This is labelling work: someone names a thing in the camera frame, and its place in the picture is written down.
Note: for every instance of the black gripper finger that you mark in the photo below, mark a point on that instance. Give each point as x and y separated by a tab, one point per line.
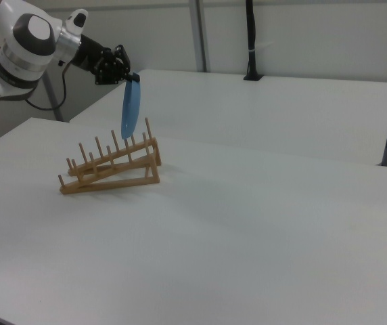
112	80
129	69

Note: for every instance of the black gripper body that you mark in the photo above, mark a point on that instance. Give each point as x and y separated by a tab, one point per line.
98	62

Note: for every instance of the blue round plate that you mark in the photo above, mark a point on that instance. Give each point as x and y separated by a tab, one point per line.
132	108

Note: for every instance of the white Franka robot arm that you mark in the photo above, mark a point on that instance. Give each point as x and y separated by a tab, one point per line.
27	50

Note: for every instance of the wooden plate rack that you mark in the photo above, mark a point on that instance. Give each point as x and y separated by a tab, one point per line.
112	181

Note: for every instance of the white side table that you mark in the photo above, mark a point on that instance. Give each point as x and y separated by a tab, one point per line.
264	111

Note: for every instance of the grey metal partition post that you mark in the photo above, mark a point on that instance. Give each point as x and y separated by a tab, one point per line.
53	98
200	34

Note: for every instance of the black camera pole with base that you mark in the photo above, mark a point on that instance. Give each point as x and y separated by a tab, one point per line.
251	40

